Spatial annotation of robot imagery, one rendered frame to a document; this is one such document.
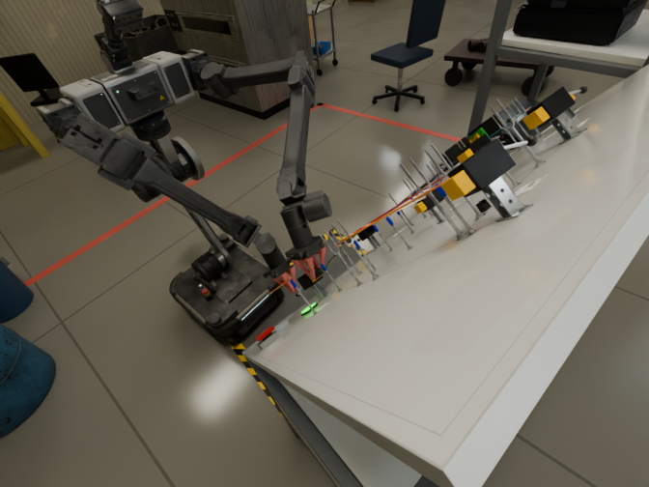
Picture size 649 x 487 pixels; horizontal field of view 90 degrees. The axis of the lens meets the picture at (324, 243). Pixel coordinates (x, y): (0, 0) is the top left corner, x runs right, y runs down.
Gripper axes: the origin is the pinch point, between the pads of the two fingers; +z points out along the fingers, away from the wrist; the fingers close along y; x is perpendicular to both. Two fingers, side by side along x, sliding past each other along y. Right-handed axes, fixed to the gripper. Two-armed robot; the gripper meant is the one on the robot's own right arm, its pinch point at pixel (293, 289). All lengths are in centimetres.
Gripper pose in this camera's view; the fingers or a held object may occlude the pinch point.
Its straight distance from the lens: 105.2
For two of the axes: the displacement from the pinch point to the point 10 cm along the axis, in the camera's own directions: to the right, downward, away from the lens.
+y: 6.4, -4.6, 6.1
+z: 5.0, 8.6, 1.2
